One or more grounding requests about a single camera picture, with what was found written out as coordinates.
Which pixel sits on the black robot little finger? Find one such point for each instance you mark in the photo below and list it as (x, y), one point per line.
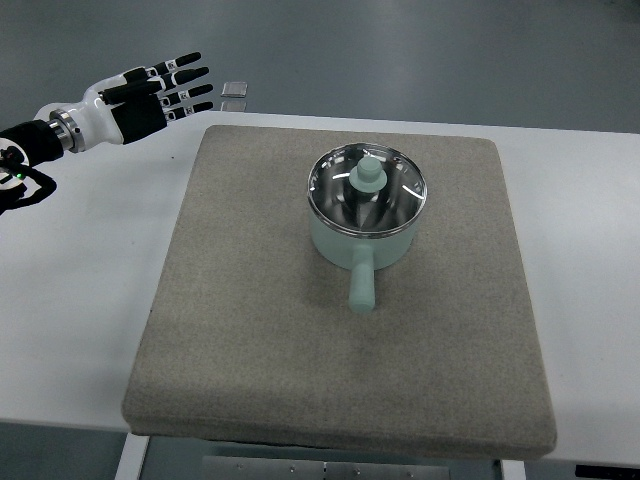
(182, 112)

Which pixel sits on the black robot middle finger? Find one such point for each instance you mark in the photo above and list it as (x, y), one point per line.
(182, 77)

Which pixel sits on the glass lid with green knob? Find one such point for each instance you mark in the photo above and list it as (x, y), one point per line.
(366, 190)

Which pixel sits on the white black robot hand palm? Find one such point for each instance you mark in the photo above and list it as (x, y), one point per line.
(92, 121)

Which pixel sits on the small floor plate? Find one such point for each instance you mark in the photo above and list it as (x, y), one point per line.
(234, 89)

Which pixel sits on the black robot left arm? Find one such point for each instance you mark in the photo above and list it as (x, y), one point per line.
(29, 144)

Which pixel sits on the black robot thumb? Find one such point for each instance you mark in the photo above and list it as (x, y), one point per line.
(129, 91)

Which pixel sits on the mint green saucepan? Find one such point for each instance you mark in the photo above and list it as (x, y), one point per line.
(362, 257)

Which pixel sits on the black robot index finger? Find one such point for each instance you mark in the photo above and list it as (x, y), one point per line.
(173, 65)

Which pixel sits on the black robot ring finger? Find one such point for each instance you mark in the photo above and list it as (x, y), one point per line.
(184, 95)

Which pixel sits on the beige fabric mat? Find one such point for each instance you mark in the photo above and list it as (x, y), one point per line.
(250, 337)

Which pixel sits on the grey metal bracket under table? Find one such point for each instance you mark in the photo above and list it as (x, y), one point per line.
(229, 468)

